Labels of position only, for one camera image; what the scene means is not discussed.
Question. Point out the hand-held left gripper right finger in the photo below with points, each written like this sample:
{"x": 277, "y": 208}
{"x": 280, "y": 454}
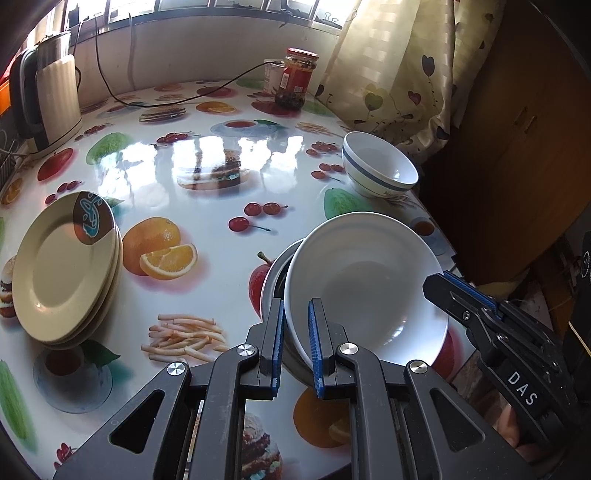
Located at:
{"x": 315, "y": 357}

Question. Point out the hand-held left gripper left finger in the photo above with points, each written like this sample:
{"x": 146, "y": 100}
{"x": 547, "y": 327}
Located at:
{"x": 278, "y": 353}

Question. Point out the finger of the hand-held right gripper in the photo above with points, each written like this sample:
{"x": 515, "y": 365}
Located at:
{"x": 455, "y": 300}
{"x": 475, "y": 293}

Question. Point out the stainless steel bowl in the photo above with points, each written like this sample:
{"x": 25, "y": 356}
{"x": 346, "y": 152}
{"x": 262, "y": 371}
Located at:
{"x": 272, "y": 288}

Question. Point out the large white blue-banded bowl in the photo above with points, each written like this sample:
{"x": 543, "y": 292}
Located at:
{"x": 369, "y": 286}

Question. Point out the small white blue-banded bowl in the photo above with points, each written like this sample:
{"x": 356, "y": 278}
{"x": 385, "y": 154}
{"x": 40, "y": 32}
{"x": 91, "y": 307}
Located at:
{"x": 383, "y": 161}

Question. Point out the beige plate with brown emblem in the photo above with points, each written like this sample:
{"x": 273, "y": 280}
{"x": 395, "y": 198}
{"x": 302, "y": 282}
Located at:
{"x": 112, "y": 295}
{"x": 60, "y": 272}
{"x": 108, "y": 321}

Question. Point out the person's right hand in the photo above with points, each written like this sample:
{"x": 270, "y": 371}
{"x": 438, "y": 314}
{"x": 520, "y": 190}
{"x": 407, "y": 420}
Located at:
{"x": 511, "y": 427}

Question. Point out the brown wooden cabinet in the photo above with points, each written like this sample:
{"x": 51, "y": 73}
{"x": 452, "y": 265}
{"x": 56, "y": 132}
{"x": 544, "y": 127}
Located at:
{"x": 517, "y": 138}

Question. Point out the cream heart print curtain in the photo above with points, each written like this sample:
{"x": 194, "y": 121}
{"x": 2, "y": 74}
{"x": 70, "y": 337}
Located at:
{"x": 406, "y": 60}

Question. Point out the red label sauce jar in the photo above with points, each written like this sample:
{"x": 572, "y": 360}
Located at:
{"x": 296, "y": 76}

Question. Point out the small white container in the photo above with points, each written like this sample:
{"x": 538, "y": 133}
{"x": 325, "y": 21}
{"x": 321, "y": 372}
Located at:
{"x": 273, "y": 76}

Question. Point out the cream electric kettle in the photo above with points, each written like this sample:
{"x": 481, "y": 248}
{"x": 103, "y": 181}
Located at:
{"x": 55, "y": 101}

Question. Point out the window with metal bars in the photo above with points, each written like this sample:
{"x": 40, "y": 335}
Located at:
{"x": 207, "y": 9}

